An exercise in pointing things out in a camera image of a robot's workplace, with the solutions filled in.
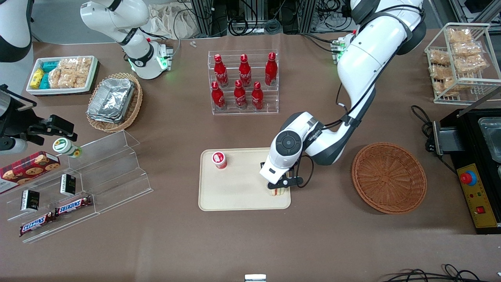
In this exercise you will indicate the red tartan cookie box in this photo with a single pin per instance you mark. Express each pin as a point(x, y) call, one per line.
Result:
point(29, 168)

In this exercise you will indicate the beige plastic tray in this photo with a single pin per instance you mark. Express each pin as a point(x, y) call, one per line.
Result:
point(238, 188)

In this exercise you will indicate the light oval wicker basket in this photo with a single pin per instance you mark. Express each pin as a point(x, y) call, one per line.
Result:
point(135, 105)

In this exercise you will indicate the red cup with white lid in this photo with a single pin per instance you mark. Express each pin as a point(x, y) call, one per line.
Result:
point(219, 159)

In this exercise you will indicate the teal snack packet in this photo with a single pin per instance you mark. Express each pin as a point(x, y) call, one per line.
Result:
point(45, 81)
point(50, 65)

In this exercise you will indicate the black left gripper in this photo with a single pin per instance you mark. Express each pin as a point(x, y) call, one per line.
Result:
point(262, 165)

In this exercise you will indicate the small black box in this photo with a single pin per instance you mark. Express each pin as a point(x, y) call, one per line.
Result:
point(68, 185)
point(29, 200)

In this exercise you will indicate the jar with green white lid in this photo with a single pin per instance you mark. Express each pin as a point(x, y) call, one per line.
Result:
point(64, 147)

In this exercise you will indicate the clear fried snack bag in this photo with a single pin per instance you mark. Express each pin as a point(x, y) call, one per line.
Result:
point(439, 57)
point(440, 72)
point(452, 85)
point(471, 63)
point(467, 48)
point(458, 36)

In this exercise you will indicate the clear rice cracker bag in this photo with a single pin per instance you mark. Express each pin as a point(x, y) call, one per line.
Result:
point(54, 78)
point(84, 65)
point(68, 64)
point(72, 80)

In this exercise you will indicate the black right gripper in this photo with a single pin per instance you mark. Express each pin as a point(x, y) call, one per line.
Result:
point(24, 127)

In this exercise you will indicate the snickers chocolate bar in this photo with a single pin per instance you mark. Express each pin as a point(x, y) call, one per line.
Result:
point(37, 224)
point(73, 205)

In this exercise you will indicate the aluminium foil tray stack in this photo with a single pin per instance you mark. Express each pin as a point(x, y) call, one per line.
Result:
point(111, 100)

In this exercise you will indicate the small white metal object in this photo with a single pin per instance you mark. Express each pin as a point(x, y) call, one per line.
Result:
point(255, 278)

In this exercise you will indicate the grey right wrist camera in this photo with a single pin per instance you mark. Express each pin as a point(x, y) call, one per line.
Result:
point(11, 145)

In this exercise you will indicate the brown round wicker basket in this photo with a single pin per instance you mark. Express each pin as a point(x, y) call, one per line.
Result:
point(387, 180)

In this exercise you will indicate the aluminium frame post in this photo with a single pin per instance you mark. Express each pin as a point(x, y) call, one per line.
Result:
point(201, 17)

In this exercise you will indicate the black countertop appliance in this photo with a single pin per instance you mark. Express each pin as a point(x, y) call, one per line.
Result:
point(469, 137)

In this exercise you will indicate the yellow emergency stop box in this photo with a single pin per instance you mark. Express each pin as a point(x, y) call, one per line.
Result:
point(483, 203)

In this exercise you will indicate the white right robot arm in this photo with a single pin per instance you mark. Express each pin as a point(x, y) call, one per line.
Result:
point(135, 43)

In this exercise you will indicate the clear acrylic stepped shelf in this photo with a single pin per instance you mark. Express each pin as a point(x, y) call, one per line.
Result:
point(117, 172)
point(51, 188)

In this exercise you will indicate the white rectangular snack tray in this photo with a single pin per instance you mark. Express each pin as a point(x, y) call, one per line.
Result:
point(58, 91)

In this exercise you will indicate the yellow snack packet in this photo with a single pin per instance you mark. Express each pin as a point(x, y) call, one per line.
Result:
point(37, 78)

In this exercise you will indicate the red cola bottle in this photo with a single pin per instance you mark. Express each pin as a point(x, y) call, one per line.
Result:
point(217, 97)
point(271, 70)
point(220, 72)
point(257, 97)
point(240, 96)
point(245, 72)

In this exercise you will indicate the white cloth bag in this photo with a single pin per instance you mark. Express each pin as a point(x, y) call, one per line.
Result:
point(172, 21)

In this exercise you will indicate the clear container in appliance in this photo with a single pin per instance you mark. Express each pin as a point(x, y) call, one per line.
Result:
point(491, 133)

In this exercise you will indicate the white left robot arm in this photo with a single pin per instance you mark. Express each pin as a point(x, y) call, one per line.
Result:
point(364, 66)

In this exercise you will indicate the clear acrylic bottle rack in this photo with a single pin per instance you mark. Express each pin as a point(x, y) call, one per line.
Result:
point(270, 98)

